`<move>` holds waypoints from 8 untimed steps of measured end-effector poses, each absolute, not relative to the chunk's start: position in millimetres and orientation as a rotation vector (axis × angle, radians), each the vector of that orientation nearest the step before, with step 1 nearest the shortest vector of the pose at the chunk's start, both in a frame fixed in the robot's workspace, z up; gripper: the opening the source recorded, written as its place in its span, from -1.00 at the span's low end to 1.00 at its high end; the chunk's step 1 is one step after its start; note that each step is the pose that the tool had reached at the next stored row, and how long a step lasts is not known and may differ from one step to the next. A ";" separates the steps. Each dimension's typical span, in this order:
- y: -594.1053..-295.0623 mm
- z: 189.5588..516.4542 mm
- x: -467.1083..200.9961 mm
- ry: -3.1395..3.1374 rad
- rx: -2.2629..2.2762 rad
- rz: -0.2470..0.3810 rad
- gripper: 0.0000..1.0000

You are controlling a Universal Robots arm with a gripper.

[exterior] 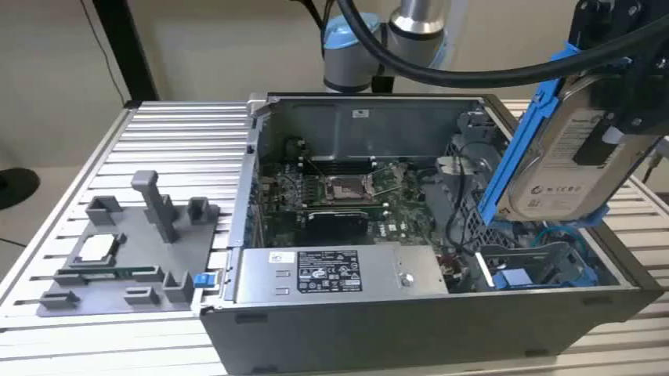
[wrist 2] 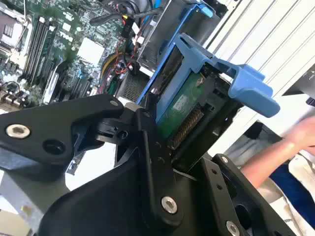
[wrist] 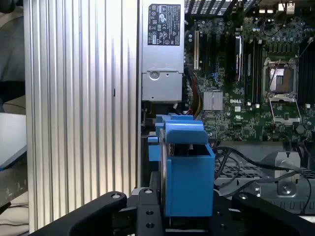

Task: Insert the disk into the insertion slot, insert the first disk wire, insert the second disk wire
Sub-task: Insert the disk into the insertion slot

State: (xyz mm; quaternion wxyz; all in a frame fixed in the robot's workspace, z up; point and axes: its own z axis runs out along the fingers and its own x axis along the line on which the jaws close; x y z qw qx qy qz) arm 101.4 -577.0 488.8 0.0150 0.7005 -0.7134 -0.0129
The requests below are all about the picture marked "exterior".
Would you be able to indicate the small blue latch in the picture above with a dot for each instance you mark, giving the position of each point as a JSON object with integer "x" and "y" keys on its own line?
{"x": 204, "y": 280}

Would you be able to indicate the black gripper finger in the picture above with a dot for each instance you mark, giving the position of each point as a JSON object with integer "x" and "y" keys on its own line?
{"x": 588, "y": 150}

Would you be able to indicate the hard disk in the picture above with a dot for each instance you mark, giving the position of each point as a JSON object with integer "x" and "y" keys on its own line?
{"x": 555, "y": 168}

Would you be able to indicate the black open PC case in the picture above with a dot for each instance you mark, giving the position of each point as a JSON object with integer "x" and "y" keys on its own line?
{"x": 366, "y": 333}

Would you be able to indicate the grey power supply unit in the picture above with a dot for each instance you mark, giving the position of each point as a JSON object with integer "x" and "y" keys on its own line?
{"x": 366, "y": 274}

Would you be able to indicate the black RAM slot bank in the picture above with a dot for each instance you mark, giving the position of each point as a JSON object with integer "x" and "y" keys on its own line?
{"x": 342, "y": 166}

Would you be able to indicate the black graphics card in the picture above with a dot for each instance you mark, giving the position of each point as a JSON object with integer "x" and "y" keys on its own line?
{"x": 337, "y": 227}

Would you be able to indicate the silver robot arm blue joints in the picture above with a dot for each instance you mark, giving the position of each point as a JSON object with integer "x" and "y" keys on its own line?
{"x": 345, "y": 58}

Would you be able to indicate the grey disk bay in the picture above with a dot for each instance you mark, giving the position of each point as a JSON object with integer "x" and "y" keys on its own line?
{"x": 528, "y": 254}

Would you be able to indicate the green motherboard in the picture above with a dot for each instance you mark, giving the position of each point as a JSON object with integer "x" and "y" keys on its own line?
{"x": 400, "y": 207}

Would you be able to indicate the black round stand base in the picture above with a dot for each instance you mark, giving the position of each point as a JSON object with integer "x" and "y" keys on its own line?
{"x": 18, "y": 188}

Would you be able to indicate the grey perforated drive cage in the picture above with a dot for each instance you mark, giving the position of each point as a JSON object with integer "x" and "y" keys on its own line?
{"x": 444, "y": 203}

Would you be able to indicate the grey parts rack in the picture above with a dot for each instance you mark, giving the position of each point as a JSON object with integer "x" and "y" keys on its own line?
{"x": 137, "y": 243}

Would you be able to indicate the silver CPU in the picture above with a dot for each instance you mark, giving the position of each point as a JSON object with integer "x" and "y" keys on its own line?
{"x": 98, "y": 248}

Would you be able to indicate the black upright post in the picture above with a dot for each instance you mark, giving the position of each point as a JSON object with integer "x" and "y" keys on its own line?
{"x": 129, "y": 51}

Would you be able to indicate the CPU socket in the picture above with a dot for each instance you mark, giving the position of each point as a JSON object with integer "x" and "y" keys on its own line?
{"x": 349, "y": 190}

